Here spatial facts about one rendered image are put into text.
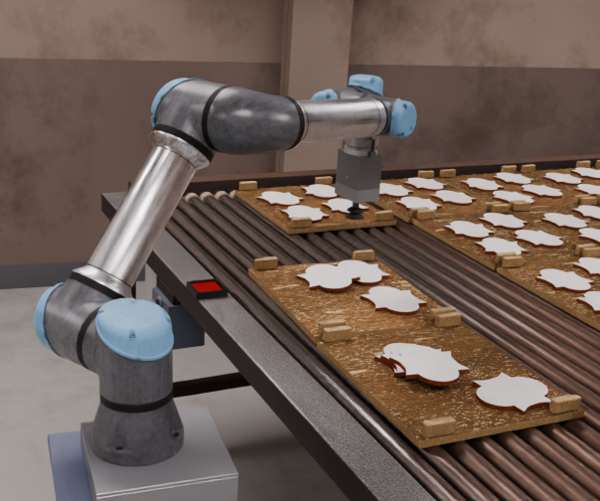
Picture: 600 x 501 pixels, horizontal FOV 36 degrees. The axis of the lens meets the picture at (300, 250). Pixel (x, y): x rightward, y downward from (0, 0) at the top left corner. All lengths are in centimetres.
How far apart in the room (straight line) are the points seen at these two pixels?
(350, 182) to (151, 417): 80
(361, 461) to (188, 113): 65
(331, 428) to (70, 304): 49
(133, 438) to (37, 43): 310
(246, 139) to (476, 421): 63
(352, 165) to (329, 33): 253
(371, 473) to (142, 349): 41
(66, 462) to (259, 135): 63
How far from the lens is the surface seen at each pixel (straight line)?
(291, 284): 217
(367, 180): 203
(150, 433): 149
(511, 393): 176
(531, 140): 531
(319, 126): 165
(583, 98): 544
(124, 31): 443
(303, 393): 173
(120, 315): 146
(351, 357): 183
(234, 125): 154
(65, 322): 153
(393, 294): 213
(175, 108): 161
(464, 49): 500
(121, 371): 144
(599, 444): 172
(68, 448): 165
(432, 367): 176
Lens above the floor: 173
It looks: 19 degrees down
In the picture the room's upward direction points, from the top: 4 degrees clockwise
